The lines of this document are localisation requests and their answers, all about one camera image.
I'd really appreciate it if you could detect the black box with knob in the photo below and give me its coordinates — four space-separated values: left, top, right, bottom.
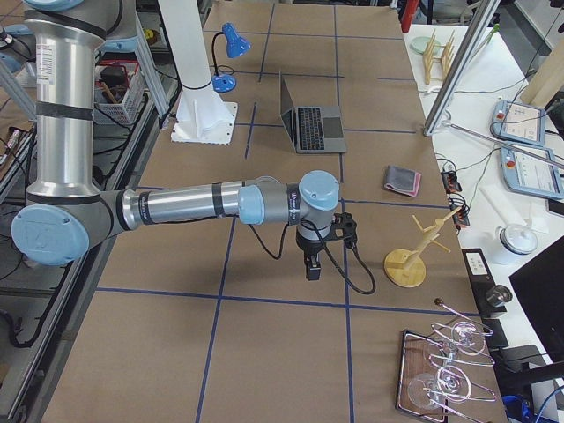
462 249 513 318

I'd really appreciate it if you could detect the white second robot arm base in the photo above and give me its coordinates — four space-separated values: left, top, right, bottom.
159 0 237 145

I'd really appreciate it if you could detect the wooden mug tree stand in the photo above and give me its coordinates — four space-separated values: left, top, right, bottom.
383 206 461 288

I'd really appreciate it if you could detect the white enamel pot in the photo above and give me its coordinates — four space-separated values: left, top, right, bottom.
492 224 538 265

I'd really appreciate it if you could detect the pale green plate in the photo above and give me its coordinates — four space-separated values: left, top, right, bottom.
409 36 442 55

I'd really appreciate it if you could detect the wire glass rack tray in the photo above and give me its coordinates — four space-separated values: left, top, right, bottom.
396 298 498 422

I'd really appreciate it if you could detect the lower wine glass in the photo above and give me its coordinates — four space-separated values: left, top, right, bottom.
407 366 471 410

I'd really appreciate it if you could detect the lower teach pendant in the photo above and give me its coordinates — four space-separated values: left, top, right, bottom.
501 146 563 200

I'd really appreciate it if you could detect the upper wine glass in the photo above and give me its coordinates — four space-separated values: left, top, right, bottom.
450 322 486 356

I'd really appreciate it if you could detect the aluminium frame post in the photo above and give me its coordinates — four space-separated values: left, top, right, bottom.
423 0 500 136

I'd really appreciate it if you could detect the blue desk lamp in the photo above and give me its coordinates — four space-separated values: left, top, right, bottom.
211 22 252 93

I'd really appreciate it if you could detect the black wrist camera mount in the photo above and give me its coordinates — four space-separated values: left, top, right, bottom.
327 212 358 249

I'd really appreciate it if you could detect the teach pendant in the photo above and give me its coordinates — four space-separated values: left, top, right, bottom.
490 100 546 146
501 146 563 200

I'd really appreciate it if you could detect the grey pink folded cloth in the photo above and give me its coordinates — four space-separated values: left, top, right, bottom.
383 165 421 197

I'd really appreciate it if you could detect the upper teach pendant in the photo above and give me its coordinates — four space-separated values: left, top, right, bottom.
490 100 546 146

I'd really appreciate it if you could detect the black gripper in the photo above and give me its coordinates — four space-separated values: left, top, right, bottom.
296 225 323 280

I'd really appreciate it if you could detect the grey laptop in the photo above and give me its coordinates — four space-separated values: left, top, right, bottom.
278 72 347 154

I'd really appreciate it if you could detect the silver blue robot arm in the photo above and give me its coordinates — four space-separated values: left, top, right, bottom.
11 1 343 280

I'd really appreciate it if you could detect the black monitor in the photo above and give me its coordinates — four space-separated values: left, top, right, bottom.
509 249 563 361

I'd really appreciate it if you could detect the white plastic basket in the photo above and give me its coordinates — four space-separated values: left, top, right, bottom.
93 60 145 126

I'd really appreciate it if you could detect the wine glass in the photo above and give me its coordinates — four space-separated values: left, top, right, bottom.
450 322 486 356
407 366 471 410

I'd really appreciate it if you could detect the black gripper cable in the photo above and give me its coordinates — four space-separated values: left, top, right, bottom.
246 215 377 295

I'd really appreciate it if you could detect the black orange electronics board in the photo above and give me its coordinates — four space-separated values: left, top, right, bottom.
441 170 470 231

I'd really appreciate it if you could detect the wooden dish rack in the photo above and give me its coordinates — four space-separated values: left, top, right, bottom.
422 32 455 85

